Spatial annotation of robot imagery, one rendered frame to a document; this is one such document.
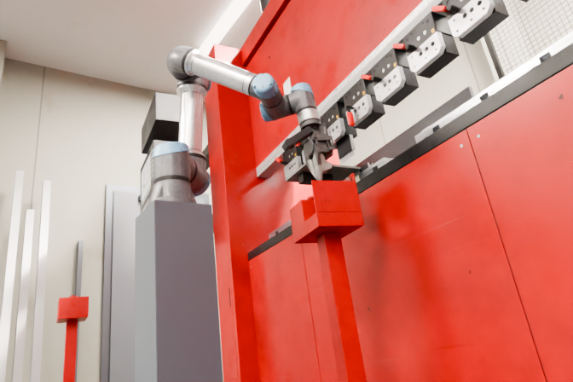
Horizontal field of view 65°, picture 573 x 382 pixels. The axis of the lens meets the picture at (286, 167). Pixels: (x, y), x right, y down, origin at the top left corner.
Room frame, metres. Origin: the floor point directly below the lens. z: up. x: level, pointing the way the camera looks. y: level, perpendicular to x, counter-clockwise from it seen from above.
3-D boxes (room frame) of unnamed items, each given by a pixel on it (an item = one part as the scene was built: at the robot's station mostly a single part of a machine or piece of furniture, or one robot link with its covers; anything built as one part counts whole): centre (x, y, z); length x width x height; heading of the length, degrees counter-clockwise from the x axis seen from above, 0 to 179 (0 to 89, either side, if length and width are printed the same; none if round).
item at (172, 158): (1.34, 0.37, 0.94); 0.13 x 0.12 x 0.14; 170
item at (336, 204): (1.44, -0.10, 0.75); 0.20 x 0.16 x 0.18; 24
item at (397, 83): (1.51, -0.46, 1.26); 0.15 x 0.09 x 0.17; 30
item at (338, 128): (1.85, -0.26, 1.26); 0.15 x 0.09 x 0.17; 30
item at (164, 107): (2.68, 0.77, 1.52); 0.51 x 0.25 x 0.85; 29
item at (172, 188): (1.33, 0.37, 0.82); 0.15 x 0.15 x 0.10
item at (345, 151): (1.83, -0.27, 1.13); 0.10 x 0.02 x 0.10; 30
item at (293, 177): (1.76, -0.15, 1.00); 0.26 x 0.18 x 0.01; 120
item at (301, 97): (1.38, -0.09, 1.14); 0.09 x 0.08 x 0.11; 80
